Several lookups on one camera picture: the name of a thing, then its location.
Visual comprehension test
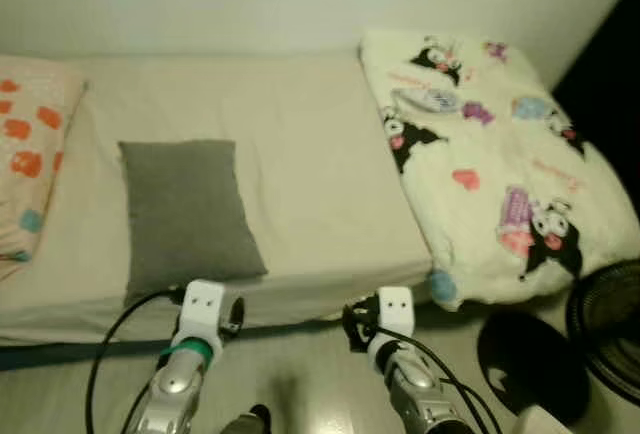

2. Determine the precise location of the grey square pillow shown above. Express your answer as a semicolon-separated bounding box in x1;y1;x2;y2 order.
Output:
118;139;269;300

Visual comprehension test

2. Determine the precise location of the dark robot foot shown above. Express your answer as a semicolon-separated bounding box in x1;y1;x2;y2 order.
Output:
220;405;273;434

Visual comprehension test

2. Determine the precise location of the black round fan base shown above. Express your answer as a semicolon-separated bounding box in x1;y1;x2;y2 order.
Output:
476;311;591;427

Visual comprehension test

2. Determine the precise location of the beige sheeted bed mattress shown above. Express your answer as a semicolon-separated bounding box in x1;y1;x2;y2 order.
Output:
0;52;441;347

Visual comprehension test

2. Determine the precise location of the white cartoon print blanket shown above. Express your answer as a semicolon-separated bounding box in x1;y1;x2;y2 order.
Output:
358;27;640;312

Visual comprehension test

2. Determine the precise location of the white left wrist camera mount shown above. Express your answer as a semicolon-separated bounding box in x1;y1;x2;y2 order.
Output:
172;280;228;355

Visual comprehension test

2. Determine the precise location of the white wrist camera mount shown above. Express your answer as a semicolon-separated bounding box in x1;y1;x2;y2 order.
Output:
172;280;228;355
368;287;416;350

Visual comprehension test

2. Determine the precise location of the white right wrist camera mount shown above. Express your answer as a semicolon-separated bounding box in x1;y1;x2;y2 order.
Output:
368;287;416;350

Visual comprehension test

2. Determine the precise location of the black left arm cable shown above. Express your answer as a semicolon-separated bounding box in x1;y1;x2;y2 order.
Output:
85;288;187;434

